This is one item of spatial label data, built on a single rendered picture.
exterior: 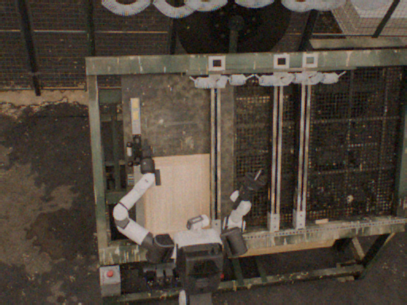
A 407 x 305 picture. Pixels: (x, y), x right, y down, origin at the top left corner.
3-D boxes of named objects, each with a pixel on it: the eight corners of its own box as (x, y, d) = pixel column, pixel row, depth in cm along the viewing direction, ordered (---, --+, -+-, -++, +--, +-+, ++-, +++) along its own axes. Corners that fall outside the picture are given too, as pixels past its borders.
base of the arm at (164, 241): (165, 252, 287) (167, 267, 278) (144, 248, 282) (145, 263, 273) (175, 233, 279) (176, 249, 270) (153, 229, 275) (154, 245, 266)
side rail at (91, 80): (98, 241, 325) (98, 249, 314) (86, 72, 297) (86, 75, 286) (107, 241, 326) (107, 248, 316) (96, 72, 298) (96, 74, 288)
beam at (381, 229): (98, 258, 328) (98, 266, 317) (97, 241, 325) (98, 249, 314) (396, 225, 375) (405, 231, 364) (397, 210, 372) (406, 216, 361)
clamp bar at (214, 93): (206, 233, 334) (215, 249, 311) (204, 55, 304) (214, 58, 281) (220, 232, 336) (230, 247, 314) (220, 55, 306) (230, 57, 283)
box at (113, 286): (101, 298, 310) (100, 284, 296) (100, 280, 317) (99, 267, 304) (121, 295, 312) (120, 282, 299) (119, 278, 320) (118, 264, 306)
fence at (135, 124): (137, 241, 324) (137, 244, 321) (129, 97, 300) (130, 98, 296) (145, 241, 325) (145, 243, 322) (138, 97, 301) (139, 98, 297)
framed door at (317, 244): (227, 255, 397) (228, 258, 396) (238, 217, 356) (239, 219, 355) (331, 244, 416) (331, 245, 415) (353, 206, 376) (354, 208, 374)
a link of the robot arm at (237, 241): (246, 244, 293) (247, 249, 279) (231, 249, 293) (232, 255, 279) (238, 225, 293) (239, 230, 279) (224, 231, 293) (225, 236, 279)
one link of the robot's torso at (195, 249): (232, 299, 278) (236, 247, 263) (172, 307, 271) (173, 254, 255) (219, 265, 304) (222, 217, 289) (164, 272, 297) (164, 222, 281)
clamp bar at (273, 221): (264, 227, 343) (277, 242, 320) (268, 53, 313) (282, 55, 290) (277, 226, 345) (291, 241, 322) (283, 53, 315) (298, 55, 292)
